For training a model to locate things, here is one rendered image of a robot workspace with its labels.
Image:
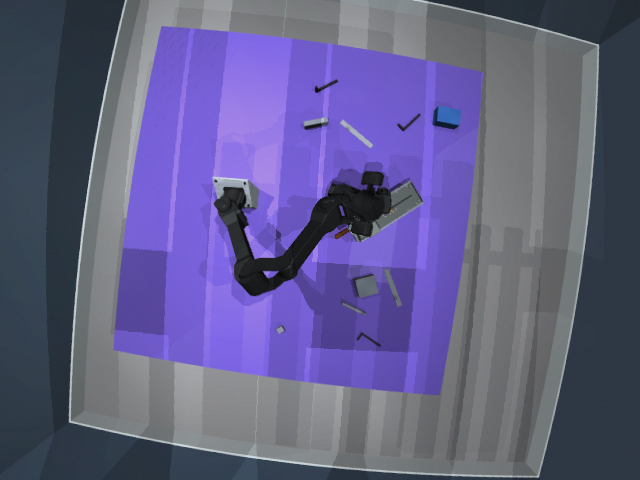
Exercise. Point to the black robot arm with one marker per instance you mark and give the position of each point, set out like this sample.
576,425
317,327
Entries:
325,217

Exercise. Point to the blue cube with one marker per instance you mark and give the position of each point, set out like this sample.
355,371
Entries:
446,117

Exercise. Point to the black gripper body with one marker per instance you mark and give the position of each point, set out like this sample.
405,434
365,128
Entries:
371,178

